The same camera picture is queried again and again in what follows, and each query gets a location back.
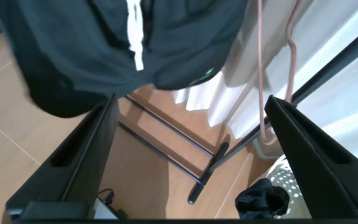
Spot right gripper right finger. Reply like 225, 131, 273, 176
264, 95, 358, 218

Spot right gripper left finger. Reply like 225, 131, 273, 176
4, 93, 120, 220

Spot black garment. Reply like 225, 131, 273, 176
234, 177, 291, 220

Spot black shorts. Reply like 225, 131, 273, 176
0, 0, 250, 119

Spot white laundry basket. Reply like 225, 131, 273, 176
265, 154, 312, 218

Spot black clothes rack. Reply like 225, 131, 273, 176
118, 20, 358, 205

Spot pink clothes hanger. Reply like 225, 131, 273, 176
256, 0, 304, 147

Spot white curtain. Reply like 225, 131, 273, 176
172, 0, 358, 174

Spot black cable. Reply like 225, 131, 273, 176
97, 188, 115, 205

